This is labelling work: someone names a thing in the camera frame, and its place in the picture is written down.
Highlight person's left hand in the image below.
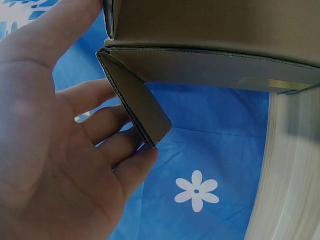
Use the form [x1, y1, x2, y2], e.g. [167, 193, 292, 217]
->
[0, 0, 159, 240]

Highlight brown cardboard box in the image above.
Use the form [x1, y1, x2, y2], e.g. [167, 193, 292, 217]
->
[95, 0, 320, 153]

